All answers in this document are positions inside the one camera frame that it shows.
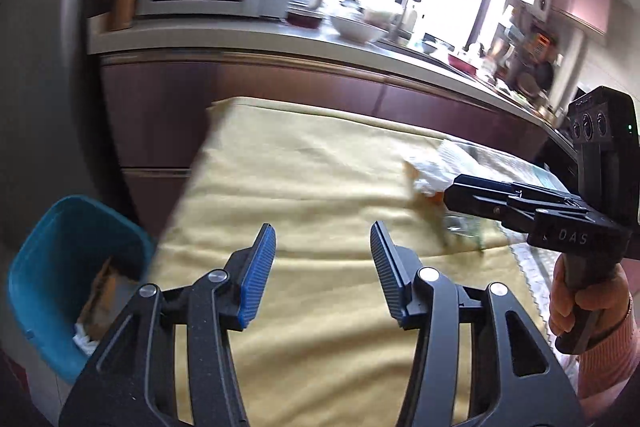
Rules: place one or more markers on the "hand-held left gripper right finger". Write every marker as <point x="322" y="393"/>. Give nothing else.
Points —
<point x="387" y="277"/>

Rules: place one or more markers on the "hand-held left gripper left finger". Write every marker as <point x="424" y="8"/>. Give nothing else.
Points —
<point x="257" y="277"/>

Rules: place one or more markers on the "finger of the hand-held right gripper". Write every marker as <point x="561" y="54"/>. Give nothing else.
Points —
<point x="480" y="204"/>
<point x="505" y="188"/>

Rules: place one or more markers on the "clear plastic wrap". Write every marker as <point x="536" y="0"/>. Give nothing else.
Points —
<point x="462" y="232"/>

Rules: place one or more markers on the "white tissue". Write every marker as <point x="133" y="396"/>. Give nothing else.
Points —
<point x="440" y="162"/>

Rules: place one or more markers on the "trash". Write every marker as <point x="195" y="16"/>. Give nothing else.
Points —
<point x="105" y="297"/>

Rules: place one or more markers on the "white paper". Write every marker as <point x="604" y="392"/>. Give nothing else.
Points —
<point x="87" y="339"/>

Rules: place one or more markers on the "blue plastic bin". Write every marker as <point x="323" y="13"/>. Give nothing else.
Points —
<point x="50" y="247"/>

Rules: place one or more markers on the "person's right forearm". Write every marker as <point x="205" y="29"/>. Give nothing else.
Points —
<point x="615" y="357"/>

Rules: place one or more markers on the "person's right hand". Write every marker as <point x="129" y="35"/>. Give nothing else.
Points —
<point x="560" y="307"/>

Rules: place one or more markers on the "yellow tablecloth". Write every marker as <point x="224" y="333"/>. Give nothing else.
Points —
<point x="310" y="167"/>

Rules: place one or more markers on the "kitchen counter with brown cabinets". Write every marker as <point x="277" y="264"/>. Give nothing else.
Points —
<point x="250" y="82"/>

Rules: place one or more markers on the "white bowl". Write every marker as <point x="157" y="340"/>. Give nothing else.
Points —
<point x="356" y="29"/>

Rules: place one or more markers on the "dark red bowl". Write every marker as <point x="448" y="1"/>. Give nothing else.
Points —
<point x="305" y="18"/>

